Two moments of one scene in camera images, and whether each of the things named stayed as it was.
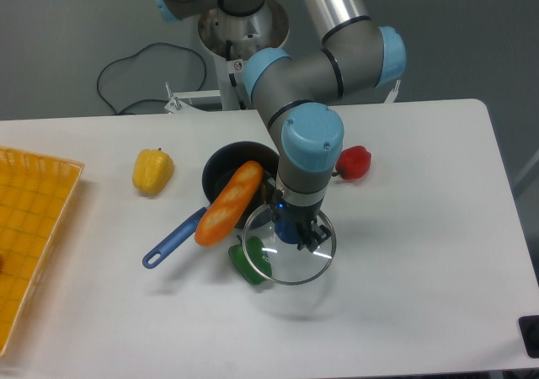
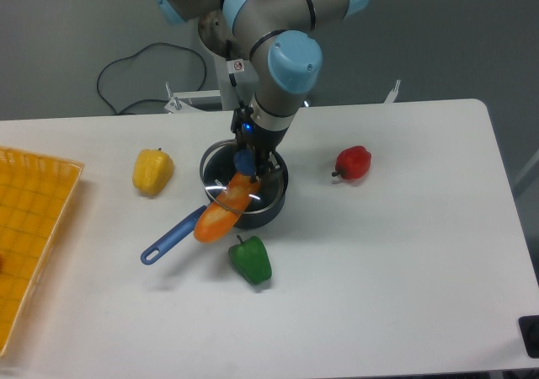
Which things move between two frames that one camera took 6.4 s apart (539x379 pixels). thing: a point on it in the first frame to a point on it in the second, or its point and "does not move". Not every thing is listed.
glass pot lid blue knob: (271, 246) to (226, 173)
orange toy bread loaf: (224, 216) does not move
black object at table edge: (529, 327) does not move
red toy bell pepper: (353, 162) does not move
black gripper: (303, 217) to (248, 130)
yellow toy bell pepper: (152, 170) does not move
